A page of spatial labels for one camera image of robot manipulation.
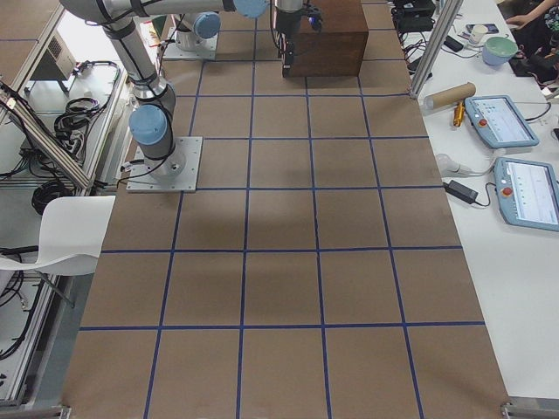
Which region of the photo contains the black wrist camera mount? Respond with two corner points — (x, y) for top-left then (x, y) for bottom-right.
(302, 1), (323, 33)

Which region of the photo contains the cardboard tube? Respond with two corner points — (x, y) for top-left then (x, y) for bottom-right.
(424, 82), (476, 110)

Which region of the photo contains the black power adapter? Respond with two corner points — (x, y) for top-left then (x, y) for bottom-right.
(443, 180), (479, 204)

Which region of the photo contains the gold cylindrical tool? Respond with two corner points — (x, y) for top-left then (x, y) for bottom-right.
(452, 100), (465, 127)

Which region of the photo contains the aluminium frame post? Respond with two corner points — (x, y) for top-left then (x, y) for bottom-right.
(410, 0), (463, 99)

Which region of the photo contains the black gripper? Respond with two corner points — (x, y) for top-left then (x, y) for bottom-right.
(274, 8), (302, 78)

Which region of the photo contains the white plastic chair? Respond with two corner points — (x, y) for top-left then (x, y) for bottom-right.
(1, 196), (115, 276)

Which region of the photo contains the white light bulb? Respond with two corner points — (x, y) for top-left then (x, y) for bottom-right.
(435, 154), (473, 176)

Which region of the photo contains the dark wooden drawer cabinet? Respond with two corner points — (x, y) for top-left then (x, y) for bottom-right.
(283, 0), (369, 78)

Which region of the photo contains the blue teach pendant near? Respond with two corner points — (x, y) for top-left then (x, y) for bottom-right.
(493, 157), (558, 231)

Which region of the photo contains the blue teach pendant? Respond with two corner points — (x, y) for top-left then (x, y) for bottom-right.
(493, 157), (558, 231)
(465, 95), (540, 149)

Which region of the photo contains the blue teach pendant far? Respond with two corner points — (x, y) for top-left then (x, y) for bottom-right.
(465, 95), (540, 149)

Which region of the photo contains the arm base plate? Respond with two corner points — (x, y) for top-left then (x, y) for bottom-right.
(163, 28), (218, 60)
(126, 136), (203, 193)

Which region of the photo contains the green bowl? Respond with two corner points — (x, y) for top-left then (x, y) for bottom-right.
(482, 37), (519, 66)

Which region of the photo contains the white paper cup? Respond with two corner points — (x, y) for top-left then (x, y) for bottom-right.
(469, 24), (488, 45)

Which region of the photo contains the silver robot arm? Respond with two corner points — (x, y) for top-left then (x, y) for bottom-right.
(173, 11), (221, 52)
(61, 0), (311, 182)

